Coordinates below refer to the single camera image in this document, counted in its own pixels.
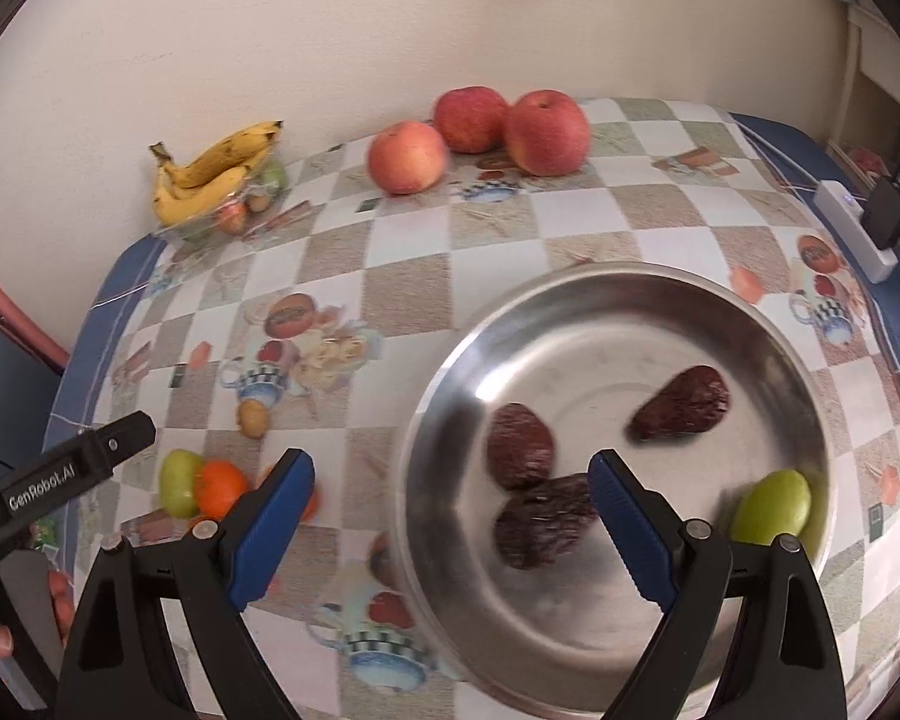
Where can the large red apple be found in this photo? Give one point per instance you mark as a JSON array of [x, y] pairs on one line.
[[546, 134]]

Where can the banana bunch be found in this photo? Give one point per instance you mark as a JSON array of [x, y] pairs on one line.
[[210, 172]]

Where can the brown longan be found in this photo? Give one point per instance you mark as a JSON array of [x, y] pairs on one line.
[[253, 418]]

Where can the green jujube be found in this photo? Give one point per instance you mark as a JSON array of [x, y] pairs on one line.
[[177, 478], [779, 504]]

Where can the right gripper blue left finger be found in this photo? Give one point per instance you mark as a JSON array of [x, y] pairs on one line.
[[261, 524]]

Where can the pale red apple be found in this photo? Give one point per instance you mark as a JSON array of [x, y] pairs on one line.
[[405, 158]]

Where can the dark dried date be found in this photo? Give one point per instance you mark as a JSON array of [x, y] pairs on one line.
[[520, 449], [693, 402], [545, 522]]

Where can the black power adapter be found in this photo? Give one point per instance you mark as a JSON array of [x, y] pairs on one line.
[[881, 215]]

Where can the patterned plastic tablecloth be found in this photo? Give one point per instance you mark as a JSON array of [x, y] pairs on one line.
[[336, 313]]

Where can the clear plastic fruit tray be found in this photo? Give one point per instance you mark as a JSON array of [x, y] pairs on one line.
[[222, 209]]

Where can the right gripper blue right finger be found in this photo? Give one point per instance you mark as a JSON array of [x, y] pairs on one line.
[[641, 525]]

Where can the steel round basin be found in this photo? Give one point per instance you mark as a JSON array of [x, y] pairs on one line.
[[699, 438]]

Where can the orange tangerine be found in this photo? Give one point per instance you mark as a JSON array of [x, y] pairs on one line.
[[217, 487], [314, 501]]

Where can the dark red apple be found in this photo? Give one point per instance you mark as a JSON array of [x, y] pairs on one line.
[[471, 119]]

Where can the white power strip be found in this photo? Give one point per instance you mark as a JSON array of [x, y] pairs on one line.
[[843, 214]]

